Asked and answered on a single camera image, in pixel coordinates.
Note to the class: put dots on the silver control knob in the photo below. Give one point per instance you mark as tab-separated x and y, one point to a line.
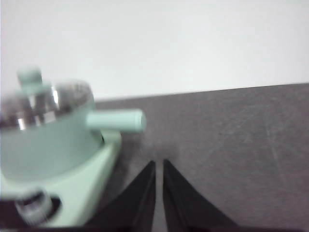
33	206

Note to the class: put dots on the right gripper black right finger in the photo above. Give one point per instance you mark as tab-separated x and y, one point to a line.
183	207

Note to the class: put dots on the glass lid with green knob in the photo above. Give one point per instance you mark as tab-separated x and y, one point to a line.
70	94

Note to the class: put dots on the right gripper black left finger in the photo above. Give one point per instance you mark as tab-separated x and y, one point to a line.
135	207

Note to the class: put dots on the mint green breakfast machine base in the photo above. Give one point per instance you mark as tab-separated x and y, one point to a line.
84	188

